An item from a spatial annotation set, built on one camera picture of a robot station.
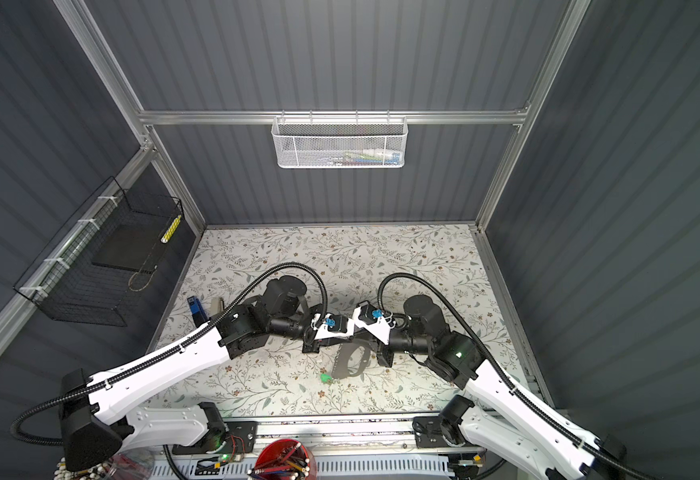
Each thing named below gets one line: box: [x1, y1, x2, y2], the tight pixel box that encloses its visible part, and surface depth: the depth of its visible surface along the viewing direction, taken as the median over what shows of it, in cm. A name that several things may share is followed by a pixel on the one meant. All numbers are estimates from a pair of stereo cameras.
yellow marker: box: [160, 215, 182, 244], surface depth 83 cm
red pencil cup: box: [247, 439, 319, 480], surface depth 62 cm
